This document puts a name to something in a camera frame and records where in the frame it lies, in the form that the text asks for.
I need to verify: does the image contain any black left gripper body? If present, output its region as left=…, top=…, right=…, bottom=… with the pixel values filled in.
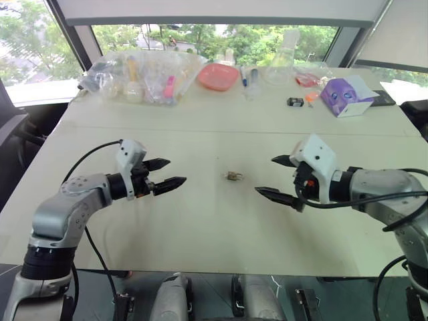
left=131, top=160, right=157, bottom=199

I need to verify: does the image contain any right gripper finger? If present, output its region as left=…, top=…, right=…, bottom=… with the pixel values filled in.
left=254, top=186, right=306, bottom=213
left=271, top=154, right=296, bottom=168

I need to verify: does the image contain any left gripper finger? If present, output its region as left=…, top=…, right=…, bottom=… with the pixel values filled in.
left=152, top=176, right=188, bottom=197
left=142, top=157, right=172, bottom=173

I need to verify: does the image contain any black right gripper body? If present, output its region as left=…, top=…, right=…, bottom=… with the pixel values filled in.
left=292, top=161, right=322, bottom=202

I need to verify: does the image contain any small orange tool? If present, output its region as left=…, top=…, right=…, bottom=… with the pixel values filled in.
left=304, top=92, right=321, bottom=109

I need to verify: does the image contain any pink item in bag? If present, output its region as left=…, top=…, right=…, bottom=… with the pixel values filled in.
left=163, top=75, right=177, bottom=98

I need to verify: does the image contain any cream plastic bottle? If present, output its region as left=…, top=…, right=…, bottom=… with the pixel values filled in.
left=124, top=56, right=145, bottom=102

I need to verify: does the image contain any red item in clear bag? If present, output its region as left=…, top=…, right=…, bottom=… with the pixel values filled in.
left=294, top=71, right=324, bottom=89

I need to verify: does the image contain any clear plastic syringe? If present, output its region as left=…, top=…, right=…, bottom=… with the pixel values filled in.
left=247, top=68, right=261, bottom=98

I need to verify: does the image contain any purple and white tissue box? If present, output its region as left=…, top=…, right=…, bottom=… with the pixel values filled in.
left=320, top=74, right=381, bottom=118

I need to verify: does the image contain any clear plastic bag of items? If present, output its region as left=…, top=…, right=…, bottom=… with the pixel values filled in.
left=79, top=49, right=209, bottom=107

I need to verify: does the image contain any clear glass conical flask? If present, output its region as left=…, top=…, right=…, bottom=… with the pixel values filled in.
left=261, top=29, right=301, bottom=86

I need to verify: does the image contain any grey rounded robot leg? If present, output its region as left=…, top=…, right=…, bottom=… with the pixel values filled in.
left=157, top=272, right=195, bottom=321
left=231, top=273, right=287, bottom=321

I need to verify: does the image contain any pink plastic plate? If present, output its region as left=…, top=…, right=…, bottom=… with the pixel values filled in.
left=197, top=63, right=239, bottom=92

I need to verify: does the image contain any flat black device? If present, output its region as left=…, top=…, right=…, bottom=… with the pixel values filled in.
left=369, top=90, right=397, bottom=108

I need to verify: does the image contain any black office chair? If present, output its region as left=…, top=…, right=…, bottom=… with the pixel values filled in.
left=399, top=99, right=428, bottom=143
left=0, top=77, right=70, bottom=210

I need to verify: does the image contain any white paper sheet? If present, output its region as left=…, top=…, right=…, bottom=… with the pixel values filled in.
left=379, top=79, right=428, bottom=105

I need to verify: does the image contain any grey roller blind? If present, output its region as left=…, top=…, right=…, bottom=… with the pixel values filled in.
left=353, top=0, right=428, bottom=73
left=53, top=0, right=387, bottom=27

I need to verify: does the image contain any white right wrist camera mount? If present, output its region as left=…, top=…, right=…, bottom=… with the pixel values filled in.
left=288, top=133, right=344, bottom=205

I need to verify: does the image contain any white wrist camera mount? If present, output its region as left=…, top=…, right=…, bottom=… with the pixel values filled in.
left=288, top=133, right=344, bottom=205
left=114, top=138, right=148, bottom=201

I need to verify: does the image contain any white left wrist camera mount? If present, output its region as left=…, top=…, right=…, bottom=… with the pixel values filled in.
left=114, top=138, right=148, bottom=201

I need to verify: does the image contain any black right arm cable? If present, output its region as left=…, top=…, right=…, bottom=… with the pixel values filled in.
left=296, top=167, right=428, bottom=233

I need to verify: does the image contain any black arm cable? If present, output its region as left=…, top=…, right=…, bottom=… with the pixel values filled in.
left=62, top=139, right=123, bottom=302
left=296, top=167, right=428, bottom=233

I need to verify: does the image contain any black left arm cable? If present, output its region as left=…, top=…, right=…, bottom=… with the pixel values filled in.
left=62, top=139, right=123, bottom=302

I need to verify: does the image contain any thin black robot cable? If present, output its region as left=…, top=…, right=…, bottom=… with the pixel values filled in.
left=372, top=255, right=411, bottom=321

